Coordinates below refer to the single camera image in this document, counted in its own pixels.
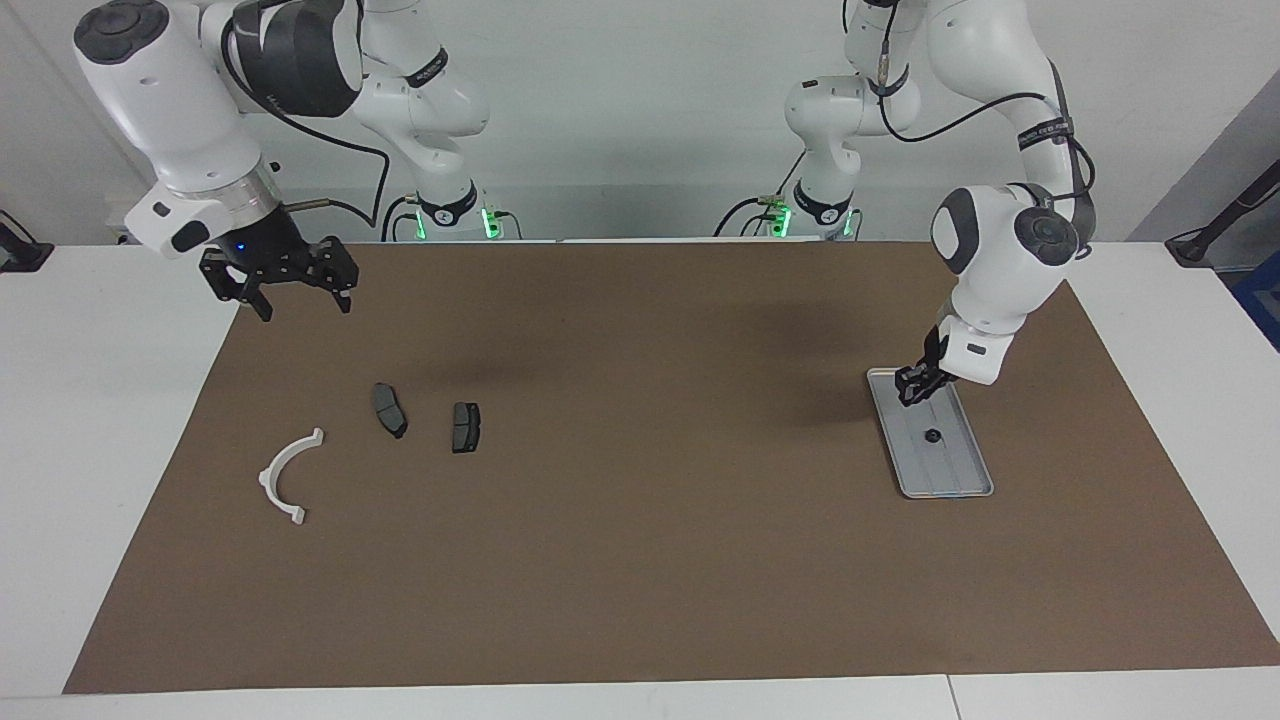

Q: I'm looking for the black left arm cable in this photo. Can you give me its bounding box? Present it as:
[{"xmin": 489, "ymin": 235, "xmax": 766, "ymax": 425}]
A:
[{"xmin": 845, "ymin": 0, "xmax": 1099, "ymax": 263}]

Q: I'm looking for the brown table mat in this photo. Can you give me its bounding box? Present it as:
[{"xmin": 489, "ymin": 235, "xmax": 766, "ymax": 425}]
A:
[{"xmin": 62, "ymin": 238, "xmax": 1280, "ymax": 695}]

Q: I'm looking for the silver metal tray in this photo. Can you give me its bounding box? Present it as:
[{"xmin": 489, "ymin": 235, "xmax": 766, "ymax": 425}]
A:
[{"xmin": 865, "ymin": 366, "xmax": 996, "ymax": 500}]

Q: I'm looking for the white curved plastic bracket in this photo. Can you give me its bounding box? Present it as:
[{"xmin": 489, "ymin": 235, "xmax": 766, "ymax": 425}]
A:
[{"xmin": 257, "ymin": 427, "xmax": 327, "ymax": 527}]

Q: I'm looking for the black base cable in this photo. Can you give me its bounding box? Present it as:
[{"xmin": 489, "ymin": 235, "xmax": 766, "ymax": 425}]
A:
[
  {"xmin": 713, "ymin": 150, "xmax": 811, "ymax": 239},
  {"xmin": 380, "ymin": 195, "xmax": 421, "ymax": 243}
]

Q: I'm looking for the blue box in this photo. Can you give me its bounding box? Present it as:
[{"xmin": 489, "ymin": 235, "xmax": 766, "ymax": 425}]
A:
[{"xmin": 1232, "ymin": 272, "xmax": 1280, "ymax": 353}]

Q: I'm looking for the black right base cable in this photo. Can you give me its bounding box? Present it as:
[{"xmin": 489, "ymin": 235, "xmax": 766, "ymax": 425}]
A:
[{"xmin": 380, "ymin": 195, "xmax": 421, "ymax": 243}]

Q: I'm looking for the black left base cable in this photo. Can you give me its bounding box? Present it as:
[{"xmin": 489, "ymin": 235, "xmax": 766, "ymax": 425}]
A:
[{"xmin": 713, "ymin": 150, "xmax": 811, "ymax": 239}]

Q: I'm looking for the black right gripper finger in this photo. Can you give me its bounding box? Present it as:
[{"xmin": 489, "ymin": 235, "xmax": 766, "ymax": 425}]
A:
[
  {"xmin": 199, "ymin": 250, "xmax": 275, "ymax": 323},
  {"xmin": 312, "ymin": 237, "xmax": 360, "ymax": 316}
]

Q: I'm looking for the curved dark brake pad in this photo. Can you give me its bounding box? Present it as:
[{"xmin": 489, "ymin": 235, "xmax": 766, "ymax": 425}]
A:
[{"xmin": 371, "ymin": 382, "xmax": 409, "ymax": 441}]

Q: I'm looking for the black clamp stand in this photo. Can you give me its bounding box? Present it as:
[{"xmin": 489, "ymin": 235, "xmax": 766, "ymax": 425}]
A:
[{"xmin": 0, "ymin": 208, "xmax": 55, "ymax": 274}]

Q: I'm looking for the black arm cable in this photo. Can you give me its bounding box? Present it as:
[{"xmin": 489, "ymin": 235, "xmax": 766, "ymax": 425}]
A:
[
  {"xmin": 220, "ymin": 0, "xmax": 393, "ymax": 226},
  {"xmin": 845, "ymin": 0, "xmax": 1099, "ymax": 263}
]

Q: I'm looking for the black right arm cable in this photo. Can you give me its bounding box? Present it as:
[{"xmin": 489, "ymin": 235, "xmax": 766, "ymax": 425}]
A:
[{"xmin": 220, "ymin": 0, "xmax": 393, "ymax": 226}]

